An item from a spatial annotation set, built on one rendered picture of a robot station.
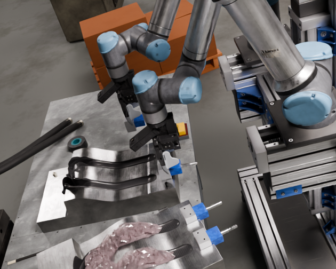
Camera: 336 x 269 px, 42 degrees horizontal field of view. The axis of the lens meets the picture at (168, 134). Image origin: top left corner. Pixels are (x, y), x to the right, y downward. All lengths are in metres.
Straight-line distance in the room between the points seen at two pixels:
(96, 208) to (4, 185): 1.89
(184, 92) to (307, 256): 1.09
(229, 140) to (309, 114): 1.82
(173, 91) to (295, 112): 0.33
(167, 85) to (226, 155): 1.66
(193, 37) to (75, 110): 1.06
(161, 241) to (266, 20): 0.70
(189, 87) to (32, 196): 0.87
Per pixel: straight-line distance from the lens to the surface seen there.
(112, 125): 1.96
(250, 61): 1.68
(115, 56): 1.51
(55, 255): 1.39
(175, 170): 1.45
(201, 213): 1.37
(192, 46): 1.26
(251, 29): 1.04
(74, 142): 1.91
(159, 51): 1.42
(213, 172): 2.73
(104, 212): 1.52
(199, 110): 3.26
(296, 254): 2.05
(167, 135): 1.35
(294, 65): 1.09
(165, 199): 1.47
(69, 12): 4.79
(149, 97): 1.24
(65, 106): 2.23
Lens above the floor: 1.90
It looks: 38 degrees down
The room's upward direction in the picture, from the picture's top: 17 degrees counter-clockwise
